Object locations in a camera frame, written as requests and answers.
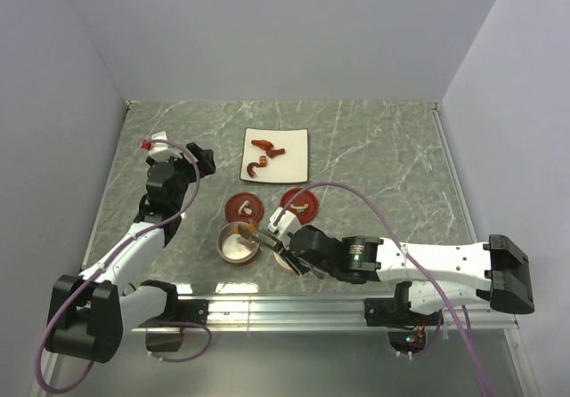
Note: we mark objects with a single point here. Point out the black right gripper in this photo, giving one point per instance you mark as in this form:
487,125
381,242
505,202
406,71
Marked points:
291,260

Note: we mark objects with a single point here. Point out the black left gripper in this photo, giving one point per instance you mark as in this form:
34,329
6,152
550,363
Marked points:
204,166

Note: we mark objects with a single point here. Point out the metal serving tongs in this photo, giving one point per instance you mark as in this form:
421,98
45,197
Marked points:
262,237

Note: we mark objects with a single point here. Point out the curved red sausage piece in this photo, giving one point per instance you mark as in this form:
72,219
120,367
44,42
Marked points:
252,169

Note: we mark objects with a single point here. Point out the red-brown drumstick piece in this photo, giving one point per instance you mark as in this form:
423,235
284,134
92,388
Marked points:
273,153

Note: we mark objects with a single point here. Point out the red-brown chicken wing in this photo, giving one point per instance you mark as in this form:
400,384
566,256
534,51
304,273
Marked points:
262,144

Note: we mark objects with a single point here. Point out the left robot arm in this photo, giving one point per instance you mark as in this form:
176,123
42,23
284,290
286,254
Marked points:
90,313

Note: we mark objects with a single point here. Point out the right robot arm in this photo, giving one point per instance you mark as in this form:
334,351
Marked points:
431,277

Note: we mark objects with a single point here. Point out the white round container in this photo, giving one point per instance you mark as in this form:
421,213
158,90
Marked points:
281,263

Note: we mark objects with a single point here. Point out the right red container lid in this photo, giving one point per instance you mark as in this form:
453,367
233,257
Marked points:
305,207

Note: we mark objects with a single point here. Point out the red container lid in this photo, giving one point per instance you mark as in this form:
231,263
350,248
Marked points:
305,207
244,207

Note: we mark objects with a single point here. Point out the metal round container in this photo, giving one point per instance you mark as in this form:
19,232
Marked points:
233,248

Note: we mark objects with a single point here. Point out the left red container lid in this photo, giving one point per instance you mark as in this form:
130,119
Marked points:
244,207

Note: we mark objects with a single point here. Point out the white square plate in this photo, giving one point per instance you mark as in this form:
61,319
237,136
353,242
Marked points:
290,168

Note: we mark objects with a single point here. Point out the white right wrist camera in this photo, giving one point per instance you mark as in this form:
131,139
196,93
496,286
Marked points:
283,223

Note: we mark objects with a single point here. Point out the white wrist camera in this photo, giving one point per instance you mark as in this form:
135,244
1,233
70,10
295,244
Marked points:
158,149
283,223

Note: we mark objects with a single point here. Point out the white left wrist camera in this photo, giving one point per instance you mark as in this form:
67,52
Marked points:
158,149

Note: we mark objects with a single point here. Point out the aluminium frame rail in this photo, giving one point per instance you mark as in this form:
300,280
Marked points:
317,312

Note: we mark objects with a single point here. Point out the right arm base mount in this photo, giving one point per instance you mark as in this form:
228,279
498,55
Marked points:
408,333

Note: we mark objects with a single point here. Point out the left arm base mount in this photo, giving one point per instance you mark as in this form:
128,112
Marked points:
167,333

